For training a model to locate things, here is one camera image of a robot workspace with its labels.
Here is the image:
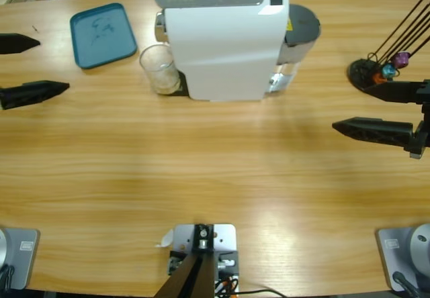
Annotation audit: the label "white paper tag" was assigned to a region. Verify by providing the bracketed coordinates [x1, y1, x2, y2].
[154, 229, 175, 248]

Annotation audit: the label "white capsule coffee machine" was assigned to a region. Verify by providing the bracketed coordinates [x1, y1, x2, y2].
[153, 0, 290, 103]

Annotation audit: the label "purple coffee capsule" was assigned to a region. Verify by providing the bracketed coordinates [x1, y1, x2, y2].
[393, 52, 411, 69]

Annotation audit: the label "black capsule holder with rods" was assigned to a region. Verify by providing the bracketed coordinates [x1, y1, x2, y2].
[347, 0, 430, 94]

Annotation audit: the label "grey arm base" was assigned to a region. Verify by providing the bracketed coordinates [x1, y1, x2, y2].
[375, 223, 430, 292]
[0, 227, 40, 291]

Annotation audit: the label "thick black base cable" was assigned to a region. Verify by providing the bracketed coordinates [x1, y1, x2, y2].
[392, 270, 421, 298]
[0, 264, 16, 291]

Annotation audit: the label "teal plastic tray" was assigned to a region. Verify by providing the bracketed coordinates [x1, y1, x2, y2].
[69, 2, 138, 70]

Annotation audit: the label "white mount block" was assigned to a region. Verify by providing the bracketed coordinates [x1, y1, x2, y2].
[167, 223, 240, 294]

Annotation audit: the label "thin black cable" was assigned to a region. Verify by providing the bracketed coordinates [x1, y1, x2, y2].
[234, 289, 286, 298]

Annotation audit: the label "clear water tank dark lid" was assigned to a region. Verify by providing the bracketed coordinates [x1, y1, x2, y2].
[265, 4, 322, 95]

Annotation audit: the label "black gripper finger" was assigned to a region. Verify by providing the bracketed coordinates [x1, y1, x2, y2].
[0, 80, 71, 111]
[0, 33, 41, 56]

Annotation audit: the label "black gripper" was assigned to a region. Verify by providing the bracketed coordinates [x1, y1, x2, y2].
[331, 79, 430, 160]

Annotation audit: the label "clear glass cup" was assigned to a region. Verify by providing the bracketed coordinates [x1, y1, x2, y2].
[139, 44, 182, 96]

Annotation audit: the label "orange cables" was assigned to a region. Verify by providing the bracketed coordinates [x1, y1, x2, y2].
[214, 276, 239, 294]

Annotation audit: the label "dark camera post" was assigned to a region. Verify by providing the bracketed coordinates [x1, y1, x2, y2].
[154, 223, 216, 298]

